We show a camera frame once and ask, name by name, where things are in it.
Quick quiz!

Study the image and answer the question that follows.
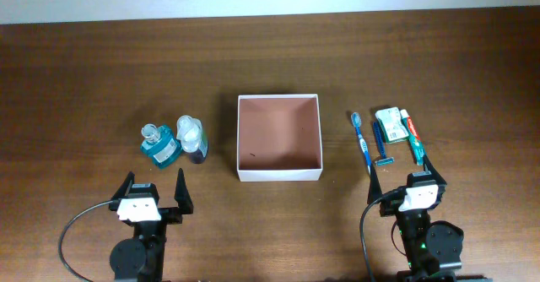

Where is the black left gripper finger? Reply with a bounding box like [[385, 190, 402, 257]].
[[111, 171, 135, 200], [174, 168, 194, 214]]

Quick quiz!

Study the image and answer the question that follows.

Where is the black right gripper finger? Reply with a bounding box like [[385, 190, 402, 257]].
[[367, 165, 383, 204], [423, 155, 446, 186]]

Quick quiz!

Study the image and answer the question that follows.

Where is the teal mouthwash bottle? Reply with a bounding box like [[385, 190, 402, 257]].
[[140, 123, 182, 169]]

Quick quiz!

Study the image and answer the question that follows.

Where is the clear purple liquid bottle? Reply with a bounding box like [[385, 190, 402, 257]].
[[176, 115, 208, 164]]

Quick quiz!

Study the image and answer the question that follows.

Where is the blue white toothbrush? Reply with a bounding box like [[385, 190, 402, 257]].
[[351, 112, 371, 175]]

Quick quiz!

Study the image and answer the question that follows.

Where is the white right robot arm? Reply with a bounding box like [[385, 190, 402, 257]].
[[359, 156, 464, 281]]

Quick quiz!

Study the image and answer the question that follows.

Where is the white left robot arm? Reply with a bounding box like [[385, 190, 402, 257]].
[[109, 169, 194, 282]]

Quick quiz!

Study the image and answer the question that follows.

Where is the green red toothpaste tube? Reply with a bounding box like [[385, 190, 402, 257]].
[[400, 109, 425, 165]]

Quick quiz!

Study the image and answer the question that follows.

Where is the blue disposable razor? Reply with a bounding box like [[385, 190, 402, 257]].
[[372, 122, 395, 166]]

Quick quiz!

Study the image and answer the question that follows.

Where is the white green soap packet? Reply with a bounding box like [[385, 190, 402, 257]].
[[375, 107, 409, 144]]

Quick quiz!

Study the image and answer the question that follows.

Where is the white cardboard box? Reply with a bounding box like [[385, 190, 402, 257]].
[[236, 94, 323, 182]]

